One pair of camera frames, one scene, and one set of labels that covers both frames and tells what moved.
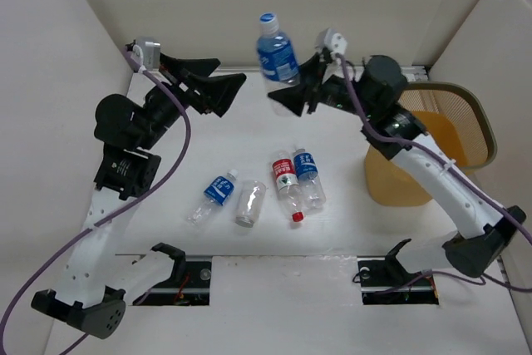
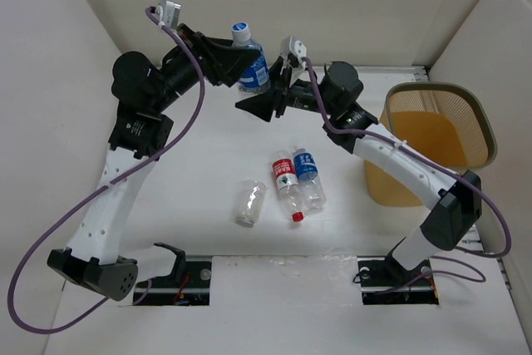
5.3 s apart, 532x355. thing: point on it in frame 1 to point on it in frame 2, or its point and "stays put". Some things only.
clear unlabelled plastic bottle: x=252 y=193 stays put
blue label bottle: x=312 y=187 stays put
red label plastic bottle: x=288 y=187 stays put
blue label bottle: x=219 y=192 to x=256 y=79
